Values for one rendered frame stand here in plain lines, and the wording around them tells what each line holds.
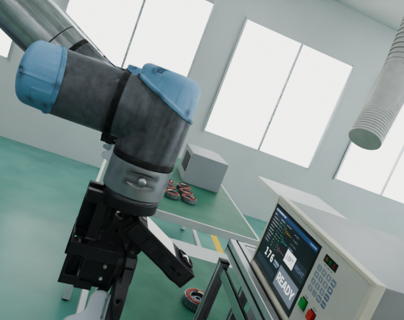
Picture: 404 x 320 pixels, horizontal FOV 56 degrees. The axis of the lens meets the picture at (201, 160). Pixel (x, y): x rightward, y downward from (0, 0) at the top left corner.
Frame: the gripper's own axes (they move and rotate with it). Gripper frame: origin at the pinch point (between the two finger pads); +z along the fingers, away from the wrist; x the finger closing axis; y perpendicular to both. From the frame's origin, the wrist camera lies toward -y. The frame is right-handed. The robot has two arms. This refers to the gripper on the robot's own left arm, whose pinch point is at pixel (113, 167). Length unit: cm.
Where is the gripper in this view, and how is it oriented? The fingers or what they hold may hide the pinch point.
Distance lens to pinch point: 138.0
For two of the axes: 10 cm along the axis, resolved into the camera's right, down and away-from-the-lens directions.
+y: -9.2, -2.8, -2.8
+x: 2.1, 2.7, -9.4
